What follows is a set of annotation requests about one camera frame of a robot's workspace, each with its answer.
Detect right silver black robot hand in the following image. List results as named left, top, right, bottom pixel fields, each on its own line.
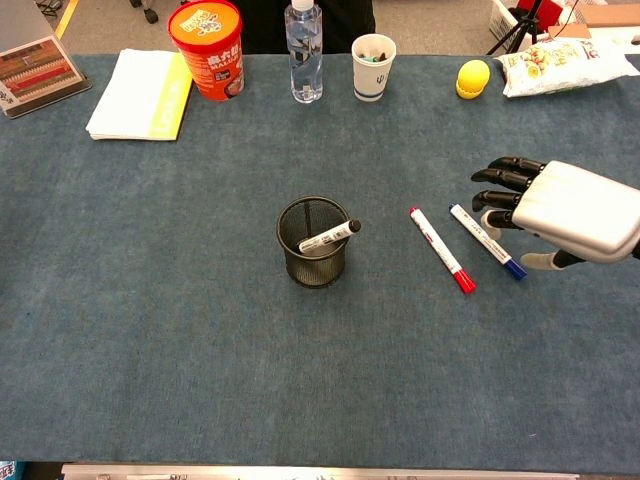
left=470, top=155, right=640, bottom=271

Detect blue capped white marker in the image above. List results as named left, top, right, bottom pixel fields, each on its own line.
left=447, top=202, right=529, bottom=282

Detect red capped white marker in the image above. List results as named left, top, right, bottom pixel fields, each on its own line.
left=408, top=206, right=478, bottom=295

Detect black capped white marker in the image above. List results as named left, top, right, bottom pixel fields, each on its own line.
left=298, top=218, right=363, bottom=255

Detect black mesh pen cup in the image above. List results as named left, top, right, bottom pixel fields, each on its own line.
left=275, top=195, right=352, bottom=289

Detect white snack bag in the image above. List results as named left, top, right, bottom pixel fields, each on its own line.
left=493, top=35, right=640, bottom=99

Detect yellow egg-shaped container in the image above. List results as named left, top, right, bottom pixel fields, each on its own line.
left=454, top=59, right=492, bottom=101

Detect black tripod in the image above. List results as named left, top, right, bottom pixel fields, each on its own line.
left=486, top=0, right=551, bottom=56

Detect brown cardboard box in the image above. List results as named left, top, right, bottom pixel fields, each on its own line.
left=547, top=3, right=640, bottom=40

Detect red box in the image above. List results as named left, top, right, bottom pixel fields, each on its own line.
left=515, top=0, right=564, bottom=34

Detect white plastic crate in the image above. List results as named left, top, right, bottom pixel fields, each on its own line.
left=488, top=0, right=521, bottom=41

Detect white paper cup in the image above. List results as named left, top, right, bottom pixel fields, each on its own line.
left=350, top=33, right=398, bottom=103

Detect binder clips in cup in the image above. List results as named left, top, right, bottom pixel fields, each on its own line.
left=358, top=43, right=391, bottom=65

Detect blue-grey felt table cloth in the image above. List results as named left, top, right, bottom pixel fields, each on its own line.
left=0, top=53, right=640, bottom=475

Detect clear plastic water bottle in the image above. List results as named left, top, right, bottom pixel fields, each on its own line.
left=283, top=0, right=324, bottom=105

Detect orange instant noodle cup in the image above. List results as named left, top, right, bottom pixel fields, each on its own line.
left=166, top=0, right=246, bottom=103

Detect white and yellow notebook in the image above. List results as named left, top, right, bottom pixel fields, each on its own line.
left=85, top=48, right=194, bottom=143

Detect black chair caster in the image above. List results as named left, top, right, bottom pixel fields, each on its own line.
left=128, top=0, right=160, bottom=25

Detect framed patterned picture card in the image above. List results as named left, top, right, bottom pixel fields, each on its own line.
left=0, top=34, right=94, bottom=120

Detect aluminium profile rail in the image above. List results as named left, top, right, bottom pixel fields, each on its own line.
left=59, top=462, right=581, bottom=480

